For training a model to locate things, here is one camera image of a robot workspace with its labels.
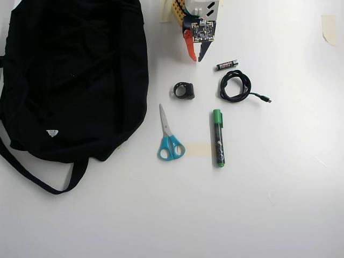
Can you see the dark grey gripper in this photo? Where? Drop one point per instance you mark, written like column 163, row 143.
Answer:
column 190, row 47

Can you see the green marker with black label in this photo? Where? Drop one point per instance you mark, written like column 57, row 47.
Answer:
column 218, row 137

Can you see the beige tape strip by robot base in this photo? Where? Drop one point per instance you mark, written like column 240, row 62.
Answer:
column 164, row 10

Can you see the black fabric bag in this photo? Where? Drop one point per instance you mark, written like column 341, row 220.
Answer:
column 70, row 80

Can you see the black AAA battery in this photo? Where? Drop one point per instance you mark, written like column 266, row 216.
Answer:
column 227, row 65

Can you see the yellow perforated base block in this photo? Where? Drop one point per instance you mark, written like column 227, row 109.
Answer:
column 177, row 10

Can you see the beige masking tape strip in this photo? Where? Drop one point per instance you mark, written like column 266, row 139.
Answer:
column 197, row 149

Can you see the torn beige masking tape piece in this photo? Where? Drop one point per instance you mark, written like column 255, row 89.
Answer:
column 329, row 28

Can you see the bare camera circuit board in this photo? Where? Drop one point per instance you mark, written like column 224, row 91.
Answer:
column 203, row 32

